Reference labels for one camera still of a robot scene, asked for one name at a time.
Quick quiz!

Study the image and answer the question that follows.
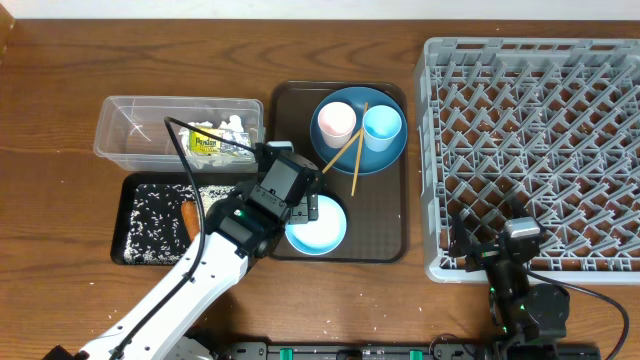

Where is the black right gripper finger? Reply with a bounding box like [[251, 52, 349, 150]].
[[449, 213, 472, 258], [502, 195, 530, 220]]

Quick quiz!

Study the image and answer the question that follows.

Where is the light blue bowl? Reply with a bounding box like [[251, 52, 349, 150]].
[[285, 195, 347, 256]]

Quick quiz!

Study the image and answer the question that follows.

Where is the wooden chopstick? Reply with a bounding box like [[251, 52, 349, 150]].
[[351, 102, 369, 197], [322, 129, 363, 174]]

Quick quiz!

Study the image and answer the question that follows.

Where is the yellow green snack wrapper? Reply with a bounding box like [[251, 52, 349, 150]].
[[180, 127, 251, 157]]

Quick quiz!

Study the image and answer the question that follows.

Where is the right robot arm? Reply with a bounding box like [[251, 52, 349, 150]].
[[450, 200, 570, 359]]

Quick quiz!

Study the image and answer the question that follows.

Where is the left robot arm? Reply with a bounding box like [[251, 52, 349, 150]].
[[46, 144, 322, 360]]

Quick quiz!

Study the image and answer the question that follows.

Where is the grey dishwasher rack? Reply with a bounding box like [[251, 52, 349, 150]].
[[414, 37, 639, 285]]

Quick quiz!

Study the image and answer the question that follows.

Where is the black food waste tray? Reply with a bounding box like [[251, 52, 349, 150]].
[[110, 171, 251, 267]]

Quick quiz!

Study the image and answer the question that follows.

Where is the dark blue plate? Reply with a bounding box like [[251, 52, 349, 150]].
[[310, 86, 408, 175]]

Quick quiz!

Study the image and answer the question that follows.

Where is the brown serving tray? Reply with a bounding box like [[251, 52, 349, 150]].
[[266, 81, 409, 263]]

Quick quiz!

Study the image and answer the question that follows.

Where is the pink cup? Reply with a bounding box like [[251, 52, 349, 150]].
[[318, 102, 356, 148]]

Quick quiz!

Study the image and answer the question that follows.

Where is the orange sausage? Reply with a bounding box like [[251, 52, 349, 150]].
[[181, 201, 200, 242]]

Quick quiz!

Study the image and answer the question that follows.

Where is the light blue cup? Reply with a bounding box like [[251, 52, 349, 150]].
[[363, 105, 402, 152]]

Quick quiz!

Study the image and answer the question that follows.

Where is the clear plastic bin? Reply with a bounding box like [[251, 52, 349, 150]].
[[94, 96, 264, 173]]

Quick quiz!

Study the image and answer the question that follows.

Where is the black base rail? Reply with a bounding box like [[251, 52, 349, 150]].
[[216, 338, 602, 360]]

